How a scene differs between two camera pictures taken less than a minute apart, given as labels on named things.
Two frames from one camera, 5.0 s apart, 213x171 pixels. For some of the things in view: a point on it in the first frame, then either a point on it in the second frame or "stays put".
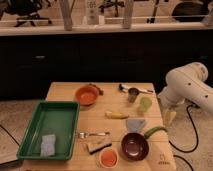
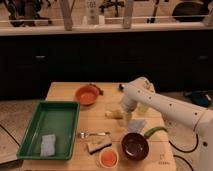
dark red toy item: (100, 91) stays put
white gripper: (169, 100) to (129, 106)
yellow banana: (116, 115) stays put
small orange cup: (108, 157) stays put
